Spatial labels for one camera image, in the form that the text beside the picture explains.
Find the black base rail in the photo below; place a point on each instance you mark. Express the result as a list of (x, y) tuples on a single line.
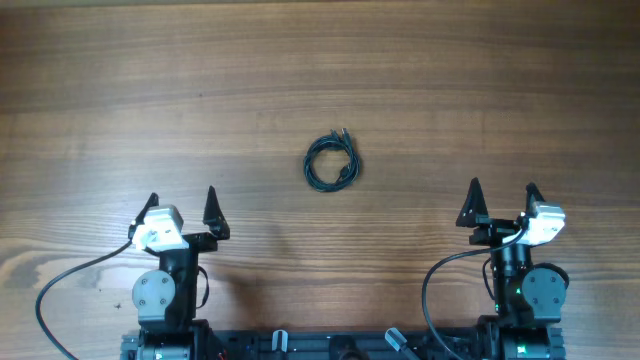
[(467, 343)]

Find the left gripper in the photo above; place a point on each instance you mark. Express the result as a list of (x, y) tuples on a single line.
[(213, 219)]

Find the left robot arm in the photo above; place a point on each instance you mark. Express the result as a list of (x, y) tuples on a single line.
[(166, 298)]

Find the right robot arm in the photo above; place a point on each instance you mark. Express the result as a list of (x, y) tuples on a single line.
[(528, 296)]

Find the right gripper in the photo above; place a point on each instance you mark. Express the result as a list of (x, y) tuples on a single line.
[(497, 228)]

